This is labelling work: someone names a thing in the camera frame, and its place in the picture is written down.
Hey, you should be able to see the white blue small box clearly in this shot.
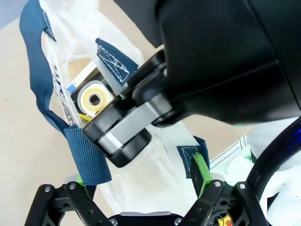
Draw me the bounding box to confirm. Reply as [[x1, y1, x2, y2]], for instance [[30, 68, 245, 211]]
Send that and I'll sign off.
[[66, 61, 98, 95]]

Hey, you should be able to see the aluminium table frame rail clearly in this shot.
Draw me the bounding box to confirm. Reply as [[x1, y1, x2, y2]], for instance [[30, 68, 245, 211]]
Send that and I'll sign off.
[[209, 135, 251, 167]]

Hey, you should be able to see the black right arm cable sleeve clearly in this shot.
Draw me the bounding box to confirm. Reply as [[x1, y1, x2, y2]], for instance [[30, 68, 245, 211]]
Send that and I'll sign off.
[[245, 116, 301, 206]]

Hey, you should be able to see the white yellow tape roll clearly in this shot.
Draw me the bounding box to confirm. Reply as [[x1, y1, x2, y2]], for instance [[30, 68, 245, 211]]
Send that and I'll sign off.
[[78, 81, 112, 117]]

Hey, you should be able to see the translucent bag with navy handles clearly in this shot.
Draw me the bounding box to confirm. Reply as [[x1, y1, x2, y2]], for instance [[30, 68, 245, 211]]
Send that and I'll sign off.
[[18, 0, 212, 212]]

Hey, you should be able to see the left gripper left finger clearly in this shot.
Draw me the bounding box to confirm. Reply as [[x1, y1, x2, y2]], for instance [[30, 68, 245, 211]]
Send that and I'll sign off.
[[23, 175, 111, 226]]

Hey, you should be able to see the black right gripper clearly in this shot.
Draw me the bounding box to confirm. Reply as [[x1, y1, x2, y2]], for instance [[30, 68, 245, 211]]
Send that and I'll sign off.
[[114, 0, 301, 128]]

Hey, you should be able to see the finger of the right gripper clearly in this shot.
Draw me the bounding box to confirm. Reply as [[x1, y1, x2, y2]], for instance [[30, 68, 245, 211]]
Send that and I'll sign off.
[[82, 90, 181, 169], [119, 48, 170, 106]]

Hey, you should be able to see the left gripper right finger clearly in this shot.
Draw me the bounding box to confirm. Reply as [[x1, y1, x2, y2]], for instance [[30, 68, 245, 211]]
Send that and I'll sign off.
[[184, 152, 268, 226]]

